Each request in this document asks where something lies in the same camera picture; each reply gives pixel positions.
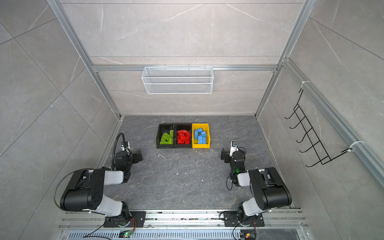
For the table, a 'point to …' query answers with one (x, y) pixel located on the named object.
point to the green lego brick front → (166, 142)
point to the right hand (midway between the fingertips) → (231, 147)
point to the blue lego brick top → (200, 130)
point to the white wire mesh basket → (179, 80)
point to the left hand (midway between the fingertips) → (131, 148)
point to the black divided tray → (163, 128)
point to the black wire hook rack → (317, 146)
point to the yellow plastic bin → (205, 127)
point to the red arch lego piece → (183, 136)
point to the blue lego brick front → (200, 139)
